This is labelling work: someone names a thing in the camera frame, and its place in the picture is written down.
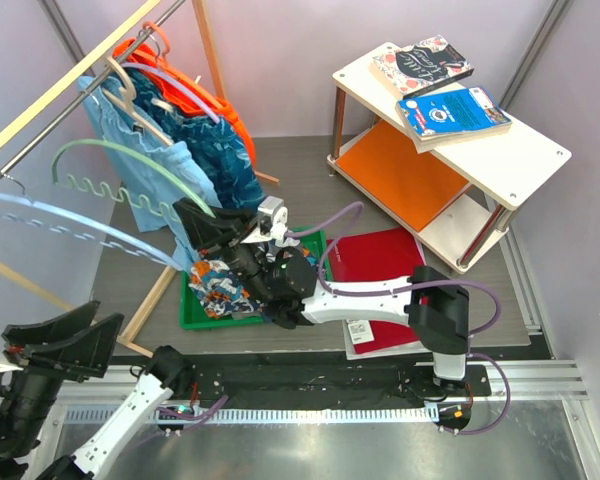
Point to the green plastic tray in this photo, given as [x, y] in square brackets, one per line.
[192, 316]

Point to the white two-tier side table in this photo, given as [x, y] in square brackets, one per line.
[508, 168]

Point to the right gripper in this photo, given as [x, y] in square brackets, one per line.
[203, 231]

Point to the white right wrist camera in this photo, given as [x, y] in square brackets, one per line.
[272, 222]

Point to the beige hanger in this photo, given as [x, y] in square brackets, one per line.
[124, 100]

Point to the light blue shorts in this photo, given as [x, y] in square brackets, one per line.
[112, 124]

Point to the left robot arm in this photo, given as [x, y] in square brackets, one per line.
[166, 373]

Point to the mint green hanger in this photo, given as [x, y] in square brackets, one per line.
[152, 179]

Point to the white papers under folder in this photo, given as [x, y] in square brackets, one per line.
[374, 339]

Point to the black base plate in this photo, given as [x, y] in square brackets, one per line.
[209, 383]

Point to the red folder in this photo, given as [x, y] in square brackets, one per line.
[375, 256]

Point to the orange folder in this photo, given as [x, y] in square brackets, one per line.
[416, 187]

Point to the orange teal cartoon shorts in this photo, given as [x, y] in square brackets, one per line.
[220, 292]

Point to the orange hanger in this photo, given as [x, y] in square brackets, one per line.
[159, 38]

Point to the floral cover book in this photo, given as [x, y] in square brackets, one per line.
[420, 68]

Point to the lilac hanger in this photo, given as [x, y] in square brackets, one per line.
[177, 85]

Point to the wooden clothes rack frame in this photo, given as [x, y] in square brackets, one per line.
[32, 59]

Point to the dark teal patterned shorts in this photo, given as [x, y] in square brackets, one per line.
[215, 146]

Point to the blue cover book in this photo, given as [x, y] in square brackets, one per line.
[465, 111]

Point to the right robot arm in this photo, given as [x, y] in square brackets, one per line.
[426, 301]

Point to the light blue hanger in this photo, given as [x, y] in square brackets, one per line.
[23, 209]

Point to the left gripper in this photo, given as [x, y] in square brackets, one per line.
[78, 357]

